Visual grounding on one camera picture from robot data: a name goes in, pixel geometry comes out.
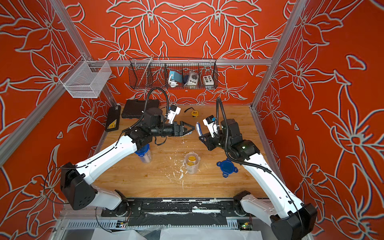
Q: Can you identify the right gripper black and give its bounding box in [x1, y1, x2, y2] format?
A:
[198, 131, 233, 152]

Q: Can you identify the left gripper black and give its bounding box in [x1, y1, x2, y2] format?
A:
[151, 122, 196, 138]

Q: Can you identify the clear plastic container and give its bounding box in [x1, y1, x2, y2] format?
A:
[138, 151, 152, 164]
[185, 152, 201, 175]

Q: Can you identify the blue lid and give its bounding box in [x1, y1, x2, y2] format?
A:
[135, 144, 150, 157]
[216, 158, 239, 178]

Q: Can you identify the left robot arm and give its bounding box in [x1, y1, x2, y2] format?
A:
[60, 108, 195, 215]

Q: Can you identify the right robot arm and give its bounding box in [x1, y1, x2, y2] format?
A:
[196, 116, 318, 240]

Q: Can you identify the yellow tape measure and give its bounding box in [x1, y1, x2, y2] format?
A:
[184, 107, 199, 118]

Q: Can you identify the grey device in basket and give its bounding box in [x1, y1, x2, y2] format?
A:
[183, 71, 200, 87]

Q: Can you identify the white button box in basket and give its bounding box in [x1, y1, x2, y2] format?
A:
[203, 76, 214, 88]

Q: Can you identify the blue white item in basket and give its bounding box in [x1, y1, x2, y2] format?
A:
[168, 71, 183, 88]

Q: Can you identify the black tool case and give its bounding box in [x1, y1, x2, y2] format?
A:
[122, 99, 160, 119]

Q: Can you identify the black box yellow label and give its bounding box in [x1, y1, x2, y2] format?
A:
[105, 105, 121, 133]

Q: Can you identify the aluminium crossbar back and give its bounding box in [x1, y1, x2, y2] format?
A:
[106, 59, 272, 67]

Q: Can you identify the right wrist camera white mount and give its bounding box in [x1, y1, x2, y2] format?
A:
[203, 115, 219, 138]

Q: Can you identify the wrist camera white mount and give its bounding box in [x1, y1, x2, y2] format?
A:
[203, 115, 219, 138]
[167, 105, 181, 124]

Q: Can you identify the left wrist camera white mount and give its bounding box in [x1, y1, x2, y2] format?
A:
[167, 105, 181, 124]

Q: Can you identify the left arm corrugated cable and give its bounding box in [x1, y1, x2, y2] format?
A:
[119, 86, 171, 136]

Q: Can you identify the black wire wall basket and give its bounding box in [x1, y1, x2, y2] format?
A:
[128, 57, 219, 90]

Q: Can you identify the white wire basket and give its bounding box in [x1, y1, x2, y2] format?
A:
[59, 61, 112, 99]

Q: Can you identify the aluminium frame post right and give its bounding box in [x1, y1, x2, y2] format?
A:
[251, 0, 307, 111]

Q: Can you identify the aluminium frame post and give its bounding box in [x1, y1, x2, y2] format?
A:
[251, 0, 307, 111]
[50, 1, 117, 106]

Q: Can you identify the aluminium frame post left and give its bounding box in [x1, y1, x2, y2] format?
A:
[50, 1, 117, 106]

